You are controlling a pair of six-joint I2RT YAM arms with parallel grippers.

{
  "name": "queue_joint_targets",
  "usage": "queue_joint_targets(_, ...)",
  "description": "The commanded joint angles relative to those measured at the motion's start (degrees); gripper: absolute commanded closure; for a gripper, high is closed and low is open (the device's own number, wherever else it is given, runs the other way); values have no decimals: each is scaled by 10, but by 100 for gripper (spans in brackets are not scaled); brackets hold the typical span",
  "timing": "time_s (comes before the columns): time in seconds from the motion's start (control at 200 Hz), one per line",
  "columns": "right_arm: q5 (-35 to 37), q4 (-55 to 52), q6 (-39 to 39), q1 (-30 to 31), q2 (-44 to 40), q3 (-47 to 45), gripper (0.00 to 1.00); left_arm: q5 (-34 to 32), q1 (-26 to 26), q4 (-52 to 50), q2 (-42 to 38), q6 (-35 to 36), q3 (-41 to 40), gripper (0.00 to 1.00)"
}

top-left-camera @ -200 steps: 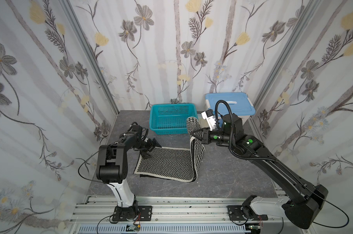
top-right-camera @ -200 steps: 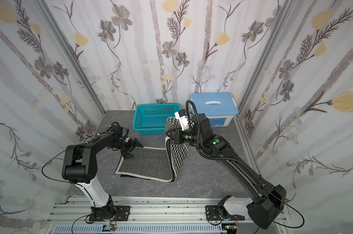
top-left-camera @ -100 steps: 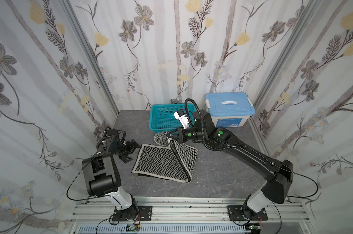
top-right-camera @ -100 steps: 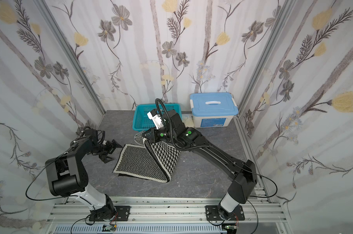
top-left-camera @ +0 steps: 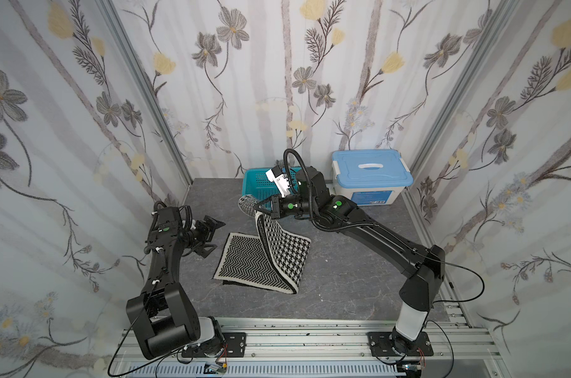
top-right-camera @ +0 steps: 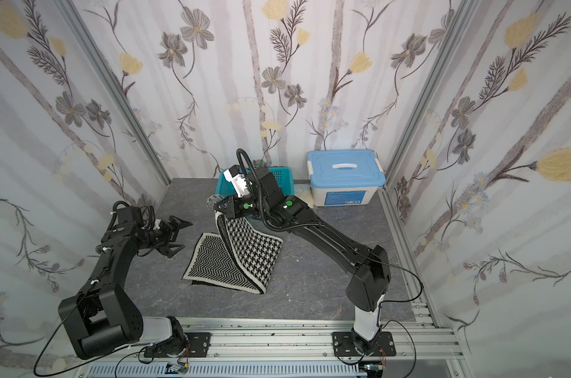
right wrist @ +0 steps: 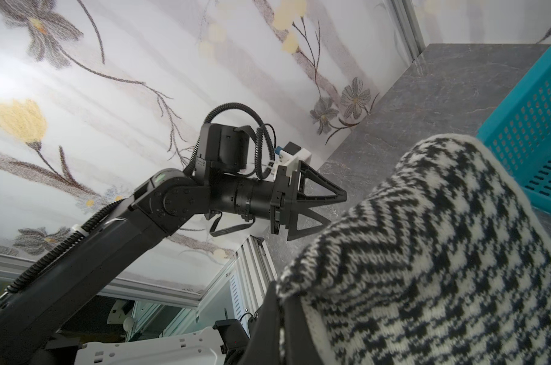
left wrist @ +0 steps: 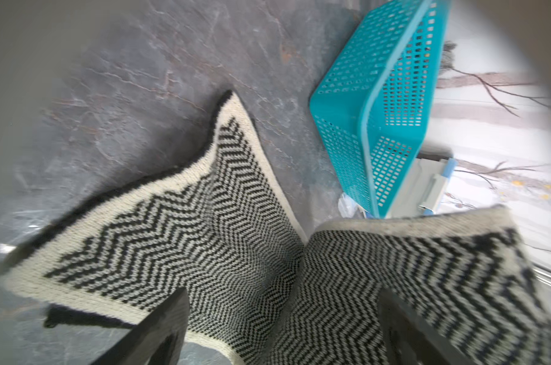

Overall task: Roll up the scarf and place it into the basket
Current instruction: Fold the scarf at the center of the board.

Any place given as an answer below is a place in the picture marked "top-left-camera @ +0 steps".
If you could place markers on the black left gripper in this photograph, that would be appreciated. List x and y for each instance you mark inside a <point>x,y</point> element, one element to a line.
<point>203,234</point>

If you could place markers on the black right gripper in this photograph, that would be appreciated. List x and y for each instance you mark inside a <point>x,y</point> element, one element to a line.
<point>274,205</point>

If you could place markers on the black white houndstooth scarf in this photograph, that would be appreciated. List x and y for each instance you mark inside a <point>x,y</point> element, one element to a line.
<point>272,260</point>

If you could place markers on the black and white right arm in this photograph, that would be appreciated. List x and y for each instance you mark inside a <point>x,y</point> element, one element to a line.
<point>423,267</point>

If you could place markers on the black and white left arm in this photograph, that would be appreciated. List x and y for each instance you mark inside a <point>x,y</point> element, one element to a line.
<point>162,317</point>

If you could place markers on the teal plastic basket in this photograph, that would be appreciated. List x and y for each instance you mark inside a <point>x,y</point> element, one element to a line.
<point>256,187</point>

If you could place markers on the white box with blue lid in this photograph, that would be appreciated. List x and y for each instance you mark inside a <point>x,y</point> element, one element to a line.
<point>370,177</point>

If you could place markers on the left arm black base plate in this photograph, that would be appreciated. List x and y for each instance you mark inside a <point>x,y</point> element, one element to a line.
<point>229,345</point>

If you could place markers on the white slotted cable duct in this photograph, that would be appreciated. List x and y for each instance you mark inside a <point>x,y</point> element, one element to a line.
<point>270,369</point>

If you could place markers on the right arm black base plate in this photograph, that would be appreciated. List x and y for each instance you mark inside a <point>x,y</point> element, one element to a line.
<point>384,345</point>

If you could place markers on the aluminium rail frame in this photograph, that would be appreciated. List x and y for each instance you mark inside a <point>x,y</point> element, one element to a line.
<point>460,350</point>

